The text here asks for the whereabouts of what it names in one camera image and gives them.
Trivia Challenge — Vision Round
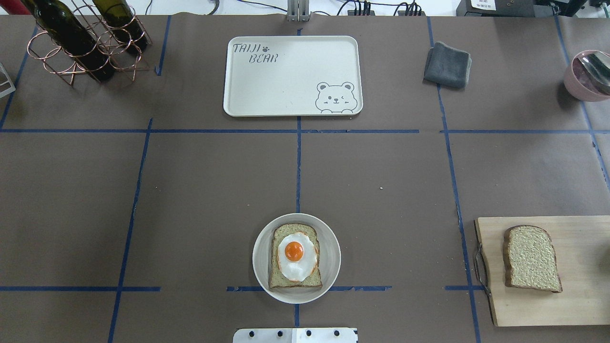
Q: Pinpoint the bread slice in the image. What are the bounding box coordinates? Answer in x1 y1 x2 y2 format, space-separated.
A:
269 223 322 289
503 224 563 293

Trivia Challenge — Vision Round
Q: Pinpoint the cream bear tray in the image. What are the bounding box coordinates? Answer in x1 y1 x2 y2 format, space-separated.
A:
223 35 363 117

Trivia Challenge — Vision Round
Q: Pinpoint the fried egg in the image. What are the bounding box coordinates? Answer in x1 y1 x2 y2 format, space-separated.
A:
277 232 318 282

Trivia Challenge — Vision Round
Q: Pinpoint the white round plate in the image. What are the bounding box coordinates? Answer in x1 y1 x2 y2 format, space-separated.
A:
252 213 341 304

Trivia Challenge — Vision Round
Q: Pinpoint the grey folded cloth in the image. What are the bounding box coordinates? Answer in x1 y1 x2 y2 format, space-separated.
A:
423 41 471 89

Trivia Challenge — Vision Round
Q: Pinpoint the dark wine bottle middle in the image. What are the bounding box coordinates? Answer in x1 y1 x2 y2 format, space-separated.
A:
93 0 148 55

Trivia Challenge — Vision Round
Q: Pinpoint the dark wine bottle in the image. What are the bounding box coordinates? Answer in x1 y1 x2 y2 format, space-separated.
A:
93 0 148 55
21 0 115 82

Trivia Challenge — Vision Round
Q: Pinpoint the wooden cutting board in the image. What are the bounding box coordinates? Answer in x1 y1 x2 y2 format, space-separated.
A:
475 215 610 326

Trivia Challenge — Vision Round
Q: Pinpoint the dark wine bottle front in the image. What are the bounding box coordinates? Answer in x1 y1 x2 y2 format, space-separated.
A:
21 0 115 82

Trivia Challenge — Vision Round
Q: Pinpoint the pink bowl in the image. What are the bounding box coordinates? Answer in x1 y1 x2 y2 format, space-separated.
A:
563 50 610 102

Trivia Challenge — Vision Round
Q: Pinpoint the metal scoop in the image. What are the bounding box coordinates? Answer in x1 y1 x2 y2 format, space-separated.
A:
578 51 610 95

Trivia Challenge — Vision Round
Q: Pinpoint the aluminium frame post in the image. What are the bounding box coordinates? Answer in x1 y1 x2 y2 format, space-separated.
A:
287 0 311 22

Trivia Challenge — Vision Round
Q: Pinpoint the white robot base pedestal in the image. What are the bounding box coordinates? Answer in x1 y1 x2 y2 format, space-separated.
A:
233 327 359 343

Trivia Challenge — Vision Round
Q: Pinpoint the copper wire bottle rack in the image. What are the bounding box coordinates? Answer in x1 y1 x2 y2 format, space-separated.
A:
22 0 151 86

